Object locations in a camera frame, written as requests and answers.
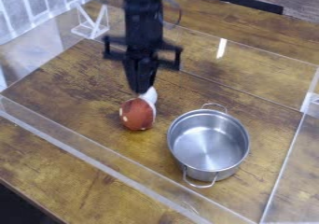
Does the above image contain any clear acrylic enclosure wall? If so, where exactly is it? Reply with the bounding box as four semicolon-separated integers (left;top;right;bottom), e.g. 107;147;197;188
0;95;255;224

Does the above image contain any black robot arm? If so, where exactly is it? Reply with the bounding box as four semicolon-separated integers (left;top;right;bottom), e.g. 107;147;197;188
103;0;183;94

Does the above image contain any red plush mushroom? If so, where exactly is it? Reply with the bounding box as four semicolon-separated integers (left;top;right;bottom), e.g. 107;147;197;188
120;87;159;131

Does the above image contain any black bar in background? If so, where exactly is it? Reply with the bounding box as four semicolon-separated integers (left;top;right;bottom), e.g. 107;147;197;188
217;0;284;15

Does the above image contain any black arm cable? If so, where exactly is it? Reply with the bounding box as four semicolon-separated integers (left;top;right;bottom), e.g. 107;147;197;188
163;0;183;26

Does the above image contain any silver metal pot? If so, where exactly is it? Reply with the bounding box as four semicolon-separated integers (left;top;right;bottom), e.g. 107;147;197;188
167;103;251;189

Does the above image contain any clear acrylic triangle bracket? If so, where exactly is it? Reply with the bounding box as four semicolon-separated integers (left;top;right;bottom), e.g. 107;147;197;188
71;5;109;39

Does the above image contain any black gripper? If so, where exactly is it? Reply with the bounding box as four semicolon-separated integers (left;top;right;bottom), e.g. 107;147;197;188
103;5;183;93

